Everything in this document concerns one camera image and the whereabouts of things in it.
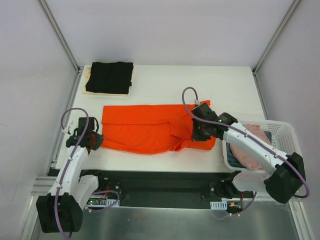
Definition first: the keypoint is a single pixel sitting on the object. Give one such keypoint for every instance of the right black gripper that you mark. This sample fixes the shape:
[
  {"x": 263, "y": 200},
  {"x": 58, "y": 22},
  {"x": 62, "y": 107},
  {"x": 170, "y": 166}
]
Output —
[{"x": 197, "y": 130}]

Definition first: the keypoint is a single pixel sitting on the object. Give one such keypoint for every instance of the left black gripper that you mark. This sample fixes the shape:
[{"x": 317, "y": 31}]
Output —
[{"x": 96, "y": 139}]

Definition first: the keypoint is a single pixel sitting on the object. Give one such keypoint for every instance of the orange t shirt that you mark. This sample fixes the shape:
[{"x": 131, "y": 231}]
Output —
[{"x": 150, "y": 129}]

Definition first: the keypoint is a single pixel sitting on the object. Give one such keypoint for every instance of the pink t shirt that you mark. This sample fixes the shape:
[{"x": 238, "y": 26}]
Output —
[{"x": 253, "y": 128}]

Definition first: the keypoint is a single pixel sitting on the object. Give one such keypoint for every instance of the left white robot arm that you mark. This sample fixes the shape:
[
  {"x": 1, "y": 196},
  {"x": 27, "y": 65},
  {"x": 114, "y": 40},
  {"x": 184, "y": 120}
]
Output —
[{"x": 62, "y": 207}]

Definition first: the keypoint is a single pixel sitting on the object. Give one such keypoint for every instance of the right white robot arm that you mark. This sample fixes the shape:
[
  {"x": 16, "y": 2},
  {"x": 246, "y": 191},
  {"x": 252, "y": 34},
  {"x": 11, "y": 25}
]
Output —
[{"x": 287, "y": 177}]

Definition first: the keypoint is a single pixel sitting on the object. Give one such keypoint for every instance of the teal blue t shirt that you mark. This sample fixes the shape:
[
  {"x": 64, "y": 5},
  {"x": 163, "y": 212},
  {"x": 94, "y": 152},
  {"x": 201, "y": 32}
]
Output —
[{"x": 239, "y": 159}]

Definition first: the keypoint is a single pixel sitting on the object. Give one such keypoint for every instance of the folded beige t shirt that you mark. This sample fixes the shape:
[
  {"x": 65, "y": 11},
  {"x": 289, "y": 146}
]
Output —
[{"x": 86, "y": 78}]

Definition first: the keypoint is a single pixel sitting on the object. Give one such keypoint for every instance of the left green circuit board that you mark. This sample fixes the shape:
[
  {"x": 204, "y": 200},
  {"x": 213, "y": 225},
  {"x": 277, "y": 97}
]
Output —
[{"x": 97, "y": 202}]

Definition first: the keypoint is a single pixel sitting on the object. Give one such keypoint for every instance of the folded black t shirt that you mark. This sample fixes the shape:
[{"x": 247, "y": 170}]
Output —
[{"x": 110, "y": 78}]

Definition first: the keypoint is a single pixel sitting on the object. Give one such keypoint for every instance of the white plastic laundry basket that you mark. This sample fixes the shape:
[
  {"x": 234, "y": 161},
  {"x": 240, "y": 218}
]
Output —
[{"x": 283, "y": 142}]

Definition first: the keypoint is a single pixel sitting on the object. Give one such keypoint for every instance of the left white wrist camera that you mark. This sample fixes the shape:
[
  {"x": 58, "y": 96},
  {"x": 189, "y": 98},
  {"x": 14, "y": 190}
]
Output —
[{"x": 67, "y": 129}]

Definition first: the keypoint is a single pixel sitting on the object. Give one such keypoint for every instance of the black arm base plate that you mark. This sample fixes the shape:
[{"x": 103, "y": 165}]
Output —
[{"x": 175, "y": 190}]

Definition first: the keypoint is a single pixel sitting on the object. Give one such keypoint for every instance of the right white cable duct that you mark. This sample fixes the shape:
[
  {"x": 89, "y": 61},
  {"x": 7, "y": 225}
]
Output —
[{"x": 219, "y": 205}]

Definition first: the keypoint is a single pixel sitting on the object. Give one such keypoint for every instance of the left aluminium frame post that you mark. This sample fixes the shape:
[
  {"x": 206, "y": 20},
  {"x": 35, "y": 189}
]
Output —
[{"x": 58, "y": 33}]

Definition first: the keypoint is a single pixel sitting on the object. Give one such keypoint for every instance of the aluminium frame post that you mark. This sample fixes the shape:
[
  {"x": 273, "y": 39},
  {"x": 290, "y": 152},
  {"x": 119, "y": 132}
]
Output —
[
  {"x": 276, "y": 35},
  {"x": 58, "y": 33}
]

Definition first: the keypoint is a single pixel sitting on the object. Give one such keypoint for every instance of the right aluminium frame post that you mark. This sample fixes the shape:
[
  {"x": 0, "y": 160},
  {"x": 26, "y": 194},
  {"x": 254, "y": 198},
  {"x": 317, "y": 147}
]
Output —
[{"x": 276, "y": 35}]

